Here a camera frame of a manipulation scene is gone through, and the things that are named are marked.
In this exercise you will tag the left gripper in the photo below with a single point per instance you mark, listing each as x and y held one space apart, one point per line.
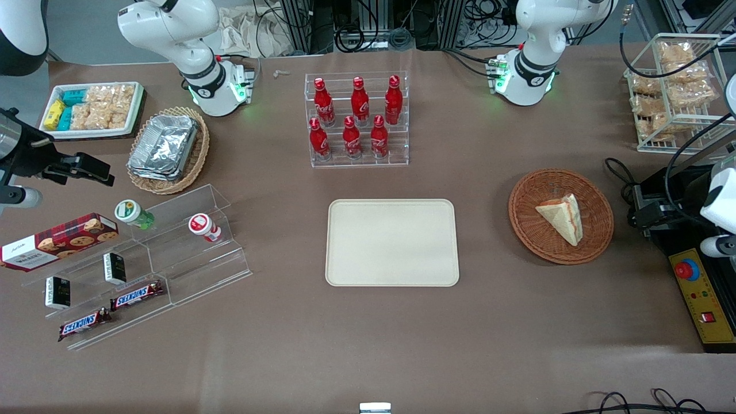
662 208

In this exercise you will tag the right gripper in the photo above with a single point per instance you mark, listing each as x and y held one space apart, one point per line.
30 150

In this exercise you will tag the triangular sandwich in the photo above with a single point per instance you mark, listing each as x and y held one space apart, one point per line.
563 221

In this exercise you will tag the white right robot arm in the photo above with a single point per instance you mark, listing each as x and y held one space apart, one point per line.
172 29

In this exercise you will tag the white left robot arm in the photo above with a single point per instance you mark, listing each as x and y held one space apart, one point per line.
540 52

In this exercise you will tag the white rectangular snack tray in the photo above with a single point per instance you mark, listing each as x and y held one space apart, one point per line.
135 118

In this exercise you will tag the round brown wicker basket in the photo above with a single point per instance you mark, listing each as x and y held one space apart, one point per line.
535 230

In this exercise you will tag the oval light wicker basket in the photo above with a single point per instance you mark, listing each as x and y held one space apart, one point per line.
198 155

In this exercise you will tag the beige plastic tray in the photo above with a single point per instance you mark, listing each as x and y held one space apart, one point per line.
392 242

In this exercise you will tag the teal snack pack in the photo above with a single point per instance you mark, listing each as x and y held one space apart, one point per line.
73 97
65 118

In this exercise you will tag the clear rice cracker pack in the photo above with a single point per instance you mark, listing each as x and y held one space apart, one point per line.
100 116
99 95
80 117
118 119
123 98

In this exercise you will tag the yellow snack pack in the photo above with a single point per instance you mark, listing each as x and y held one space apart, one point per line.
53 115

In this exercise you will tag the green lid drink bottle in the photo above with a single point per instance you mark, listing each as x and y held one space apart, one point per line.
129 211

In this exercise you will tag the red tartan cookie box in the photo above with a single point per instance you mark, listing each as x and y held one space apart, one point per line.
57 242

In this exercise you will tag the clear fried snack pack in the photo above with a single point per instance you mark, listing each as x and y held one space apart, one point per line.
645 85
687 73
647 105
677 53
693 94
654 125

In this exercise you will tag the aluminium foil container stack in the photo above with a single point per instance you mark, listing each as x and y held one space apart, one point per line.
164 146

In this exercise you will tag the black yellow control box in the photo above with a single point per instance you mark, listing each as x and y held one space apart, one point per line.
698 299

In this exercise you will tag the small black carton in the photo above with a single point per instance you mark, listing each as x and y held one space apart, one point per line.
115 268
57 293

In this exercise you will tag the red lid drink bottle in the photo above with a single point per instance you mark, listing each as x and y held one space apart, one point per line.
201 225

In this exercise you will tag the Snickers chocolate bar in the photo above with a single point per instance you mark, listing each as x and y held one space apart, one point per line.
83 325
137 295

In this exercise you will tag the clear acrylic stepped shelf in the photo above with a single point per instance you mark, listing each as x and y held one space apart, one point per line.
195 270

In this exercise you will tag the beige crumpled cloth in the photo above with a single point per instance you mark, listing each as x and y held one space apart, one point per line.
253 31

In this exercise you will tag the small pale scrap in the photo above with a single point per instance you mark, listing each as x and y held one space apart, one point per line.
282 73

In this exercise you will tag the red cola bottle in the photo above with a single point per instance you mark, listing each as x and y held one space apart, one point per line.
318 142
360 104
324 106
351 141
379 139
393 103

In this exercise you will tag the clear acrylic bottle rack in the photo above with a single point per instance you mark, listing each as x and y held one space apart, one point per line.
402 155

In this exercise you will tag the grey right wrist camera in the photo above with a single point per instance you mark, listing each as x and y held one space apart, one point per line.
20 198

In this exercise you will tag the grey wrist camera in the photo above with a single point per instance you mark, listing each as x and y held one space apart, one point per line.
719 246
20 198

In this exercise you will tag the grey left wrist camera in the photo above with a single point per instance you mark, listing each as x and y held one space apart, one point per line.
719 246

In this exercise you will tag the aluminium frame rack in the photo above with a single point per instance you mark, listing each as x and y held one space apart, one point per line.
299 23

